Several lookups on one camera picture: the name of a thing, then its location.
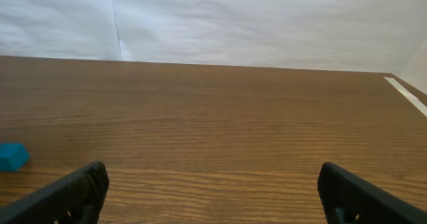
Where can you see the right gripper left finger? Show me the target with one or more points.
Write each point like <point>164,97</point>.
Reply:
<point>66,194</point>

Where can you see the blue cube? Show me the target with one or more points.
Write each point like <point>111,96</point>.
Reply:
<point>11,156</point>

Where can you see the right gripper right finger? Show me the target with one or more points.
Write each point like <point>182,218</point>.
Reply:
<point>360,197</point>

